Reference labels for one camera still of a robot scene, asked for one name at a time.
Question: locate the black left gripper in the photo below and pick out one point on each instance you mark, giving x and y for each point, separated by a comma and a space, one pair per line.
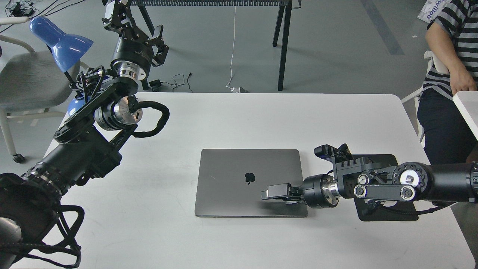
132, 58

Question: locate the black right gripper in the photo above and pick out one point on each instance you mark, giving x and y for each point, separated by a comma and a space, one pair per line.
318, 192

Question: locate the grey laptop computer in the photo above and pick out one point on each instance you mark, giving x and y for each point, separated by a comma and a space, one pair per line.
230, 182

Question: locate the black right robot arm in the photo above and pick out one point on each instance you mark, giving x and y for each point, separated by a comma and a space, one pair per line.
381, 191

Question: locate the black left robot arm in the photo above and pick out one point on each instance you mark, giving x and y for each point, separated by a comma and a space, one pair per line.
89, 142

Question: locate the person's hand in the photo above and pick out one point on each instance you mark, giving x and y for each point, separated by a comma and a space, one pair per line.
461, 80

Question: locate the blue desk lamp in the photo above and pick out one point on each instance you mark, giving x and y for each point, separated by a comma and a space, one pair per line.
66, 49

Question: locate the black mouse pad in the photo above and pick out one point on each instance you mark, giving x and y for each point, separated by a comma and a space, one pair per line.
395, 210

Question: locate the grey office chair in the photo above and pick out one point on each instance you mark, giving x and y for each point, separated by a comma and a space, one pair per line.
31, 83

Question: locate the white side table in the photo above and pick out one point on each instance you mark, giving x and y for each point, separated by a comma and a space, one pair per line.
467, 103

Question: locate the person in striped shirt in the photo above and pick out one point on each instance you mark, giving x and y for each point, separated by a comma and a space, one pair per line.
452, 37

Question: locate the black power adapter with cable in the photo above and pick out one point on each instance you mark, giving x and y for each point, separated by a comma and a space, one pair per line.
156, 85

